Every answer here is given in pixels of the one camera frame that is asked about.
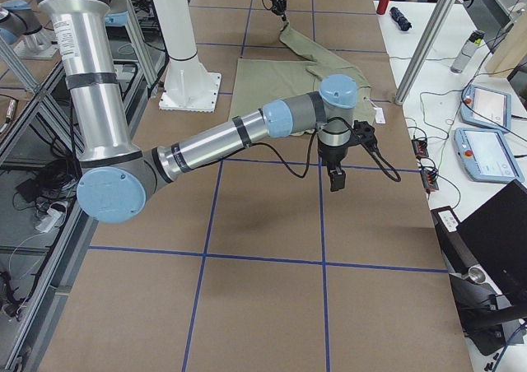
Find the black laptop computer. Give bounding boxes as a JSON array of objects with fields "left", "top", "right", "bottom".
[{"left": 431, "top": 179, "right": 526, "bottom": 305}]

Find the blue teach pendant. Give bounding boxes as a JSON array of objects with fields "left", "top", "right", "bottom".
[
  {"left": 454, "top": 128, "right": 525, "bottom": 184},
  {"left": 459, "top": 84, "right": 511, "bottom": 132}
]

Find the olive green long-sleeve shirt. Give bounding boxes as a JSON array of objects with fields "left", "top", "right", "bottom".
[{"left": 229, "top": 24, "right": 375, "bottom": 123}]

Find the aluminium frame post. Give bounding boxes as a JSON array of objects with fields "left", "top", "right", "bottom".
[{"left": 394, "top": 0, "right": 455, "bottom": 105}]

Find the white paper hang tag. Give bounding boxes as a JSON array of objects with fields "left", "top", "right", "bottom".
[{"left": 369, "top": 100, "right": 386, "bottom": 124}]

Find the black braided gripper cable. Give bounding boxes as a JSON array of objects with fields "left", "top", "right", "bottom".
[{"left": 263, "top": 116, "right": 403, "bottom": 184}]

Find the far blue teach pendant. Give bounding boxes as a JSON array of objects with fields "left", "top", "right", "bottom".
[{"left": 459, "top": 84, "right": 511, "bottom": 132}]

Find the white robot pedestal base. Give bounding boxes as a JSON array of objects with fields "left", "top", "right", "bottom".
[{"left": 153, "top": 0, "right": 222, "bottom": 113}]

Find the clear water bottle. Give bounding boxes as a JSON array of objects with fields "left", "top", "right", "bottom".
[{"left": 450, "top": 30, "right": 485, "bottom": 73}]

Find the near blue teach pendant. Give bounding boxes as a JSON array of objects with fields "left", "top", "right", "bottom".
[{"left": 454, "top": 128, "right": 525, "bottom": 184}]

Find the folded dark blue umbrella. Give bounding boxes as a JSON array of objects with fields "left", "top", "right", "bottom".
[{"left": 389, "top": 7, "right": 412, "bottom": 32}]

